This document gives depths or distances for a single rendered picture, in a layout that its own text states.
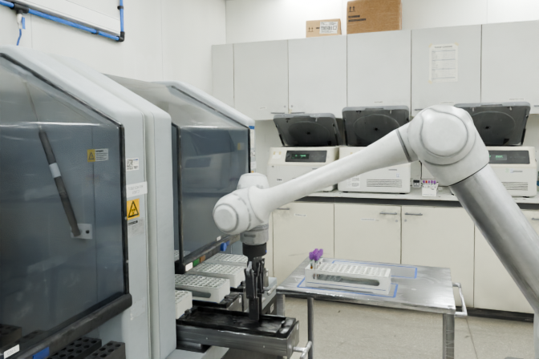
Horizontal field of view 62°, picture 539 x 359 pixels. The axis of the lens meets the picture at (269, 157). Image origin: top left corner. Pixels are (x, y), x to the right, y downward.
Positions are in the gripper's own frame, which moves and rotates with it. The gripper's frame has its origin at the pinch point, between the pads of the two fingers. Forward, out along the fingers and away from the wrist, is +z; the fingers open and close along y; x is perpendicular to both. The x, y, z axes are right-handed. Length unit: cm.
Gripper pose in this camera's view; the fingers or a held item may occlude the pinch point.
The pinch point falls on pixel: (255, 306)
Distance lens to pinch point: 146.8
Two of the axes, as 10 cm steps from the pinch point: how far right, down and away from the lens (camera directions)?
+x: 9.5, 0.0, -3.1
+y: -3.1, 0.6, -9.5
